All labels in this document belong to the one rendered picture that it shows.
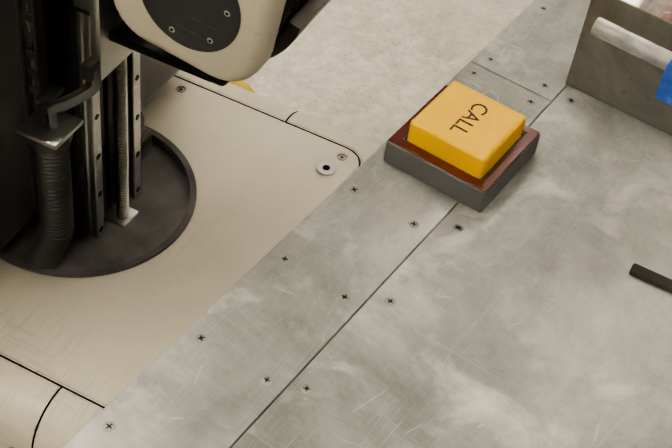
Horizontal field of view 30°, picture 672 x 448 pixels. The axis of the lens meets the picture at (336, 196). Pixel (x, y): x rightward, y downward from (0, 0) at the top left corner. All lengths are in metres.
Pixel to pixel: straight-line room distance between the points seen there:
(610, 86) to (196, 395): 0.41
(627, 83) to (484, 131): 0.14
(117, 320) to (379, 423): 0.74
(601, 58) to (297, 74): 1.29
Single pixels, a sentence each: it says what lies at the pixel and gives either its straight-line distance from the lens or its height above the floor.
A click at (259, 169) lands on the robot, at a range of 1.61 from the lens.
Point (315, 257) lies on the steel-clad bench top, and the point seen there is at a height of 0.80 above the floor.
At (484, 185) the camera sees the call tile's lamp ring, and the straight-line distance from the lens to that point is 0.84.
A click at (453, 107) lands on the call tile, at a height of 0.84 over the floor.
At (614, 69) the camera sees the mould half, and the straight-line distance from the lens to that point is 0.95.
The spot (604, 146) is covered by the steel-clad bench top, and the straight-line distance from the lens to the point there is 0.93.
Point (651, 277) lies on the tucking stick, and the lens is 0.84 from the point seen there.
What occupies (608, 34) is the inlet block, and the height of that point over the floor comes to 0.93.
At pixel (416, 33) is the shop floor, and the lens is 2.33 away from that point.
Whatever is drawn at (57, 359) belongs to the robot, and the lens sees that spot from 1.41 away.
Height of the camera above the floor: 1.39
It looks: 45 degrees down
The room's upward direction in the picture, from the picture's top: 8 degrees clockwise
